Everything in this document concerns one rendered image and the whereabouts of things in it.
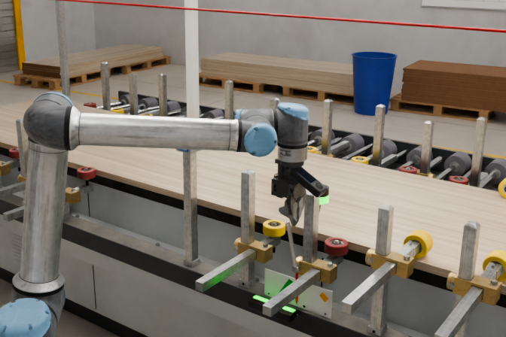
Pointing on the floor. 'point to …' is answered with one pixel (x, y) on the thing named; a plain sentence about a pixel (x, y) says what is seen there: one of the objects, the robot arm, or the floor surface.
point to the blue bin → (372, 80)
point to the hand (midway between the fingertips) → (296, 222)
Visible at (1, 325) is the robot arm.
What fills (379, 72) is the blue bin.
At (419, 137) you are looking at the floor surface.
